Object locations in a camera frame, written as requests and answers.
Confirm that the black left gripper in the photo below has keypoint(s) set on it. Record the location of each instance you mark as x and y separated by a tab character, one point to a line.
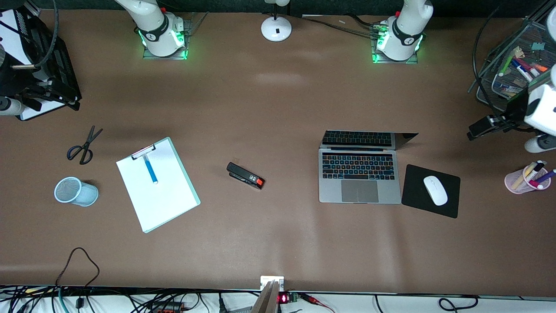
514	111

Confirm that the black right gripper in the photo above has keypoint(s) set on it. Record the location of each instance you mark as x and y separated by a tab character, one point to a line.
13	82

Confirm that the silver laptop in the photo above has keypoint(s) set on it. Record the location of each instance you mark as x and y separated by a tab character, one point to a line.
358	178

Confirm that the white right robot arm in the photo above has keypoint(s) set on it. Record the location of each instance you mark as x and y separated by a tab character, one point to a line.
160	30

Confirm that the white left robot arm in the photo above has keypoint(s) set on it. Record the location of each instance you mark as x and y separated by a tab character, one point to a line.
408	26

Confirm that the white marker with black cap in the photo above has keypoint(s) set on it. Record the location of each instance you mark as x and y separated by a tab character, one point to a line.
535	167

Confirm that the blue and white marker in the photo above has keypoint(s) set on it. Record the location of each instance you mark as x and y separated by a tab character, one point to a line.
522	70

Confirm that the green marker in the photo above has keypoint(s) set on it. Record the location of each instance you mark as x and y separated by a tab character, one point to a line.
506	63

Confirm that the red and white marker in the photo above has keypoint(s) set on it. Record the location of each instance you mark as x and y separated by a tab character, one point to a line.
529	66

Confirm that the orange marker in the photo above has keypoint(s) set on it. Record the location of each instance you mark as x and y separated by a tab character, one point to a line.
540	67

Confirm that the purple marker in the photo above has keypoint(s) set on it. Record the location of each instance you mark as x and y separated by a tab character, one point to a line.
546	176

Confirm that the black stacked paper tray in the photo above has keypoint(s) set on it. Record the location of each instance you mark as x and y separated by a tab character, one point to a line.
56	65

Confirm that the beige pen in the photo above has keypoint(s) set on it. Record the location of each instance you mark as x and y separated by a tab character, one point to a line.
521	176

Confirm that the black scissors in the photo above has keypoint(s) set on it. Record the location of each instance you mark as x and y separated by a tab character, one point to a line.
84	148

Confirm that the pink pen cup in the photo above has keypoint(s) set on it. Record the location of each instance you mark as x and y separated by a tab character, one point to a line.
517	184

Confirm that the white computer mouse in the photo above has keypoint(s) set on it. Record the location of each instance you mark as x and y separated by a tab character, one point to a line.
435	190

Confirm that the black mouse pad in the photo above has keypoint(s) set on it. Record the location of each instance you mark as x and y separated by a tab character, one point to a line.
449	204

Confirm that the blue mesh pen cup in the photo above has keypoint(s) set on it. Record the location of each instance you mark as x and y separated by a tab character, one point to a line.
76	191

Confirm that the white clipboard with paper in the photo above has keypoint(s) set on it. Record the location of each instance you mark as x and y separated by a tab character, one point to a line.
158	191

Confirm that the black stapler with red tip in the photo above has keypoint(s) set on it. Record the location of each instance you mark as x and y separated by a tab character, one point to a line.
245	176

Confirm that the white round lamp base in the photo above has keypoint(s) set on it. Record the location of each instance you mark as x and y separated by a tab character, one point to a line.
276	28

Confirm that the circuit board with red display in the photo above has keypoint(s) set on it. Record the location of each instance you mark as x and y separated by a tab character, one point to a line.
287	298

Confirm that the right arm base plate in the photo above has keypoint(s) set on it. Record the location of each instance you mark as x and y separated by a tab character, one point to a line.
150	54

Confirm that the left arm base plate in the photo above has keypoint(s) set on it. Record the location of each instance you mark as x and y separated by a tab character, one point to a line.
382	60

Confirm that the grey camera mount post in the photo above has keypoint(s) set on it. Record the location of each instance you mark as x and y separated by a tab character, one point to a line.
268	298

